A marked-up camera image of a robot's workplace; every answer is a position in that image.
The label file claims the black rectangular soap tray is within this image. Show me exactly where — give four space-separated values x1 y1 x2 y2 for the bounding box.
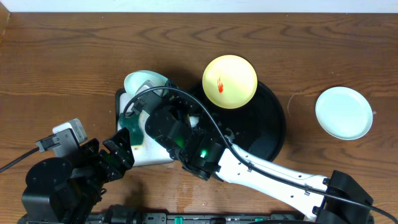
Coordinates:
115 88 174 167

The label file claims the pale green plate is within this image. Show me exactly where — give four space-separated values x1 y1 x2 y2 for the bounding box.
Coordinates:
124 70 168 97
315 86 373 141

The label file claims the green yellow sponge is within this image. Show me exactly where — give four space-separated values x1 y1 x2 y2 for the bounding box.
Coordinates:
119 113 144 147

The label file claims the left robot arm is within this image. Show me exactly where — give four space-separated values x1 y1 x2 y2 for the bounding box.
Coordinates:
20 128 134 223

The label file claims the yellow plate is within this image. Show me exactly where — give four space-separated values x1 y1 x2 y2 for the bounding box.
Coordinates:
202 55 258 109

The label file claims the round black tray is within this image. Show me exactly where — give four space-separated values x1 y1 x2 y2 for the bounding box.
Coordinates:
189 82 286 162

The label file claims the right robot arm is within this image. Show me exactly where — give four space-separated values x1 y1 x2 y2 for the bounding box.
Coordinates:
123 78 373 223

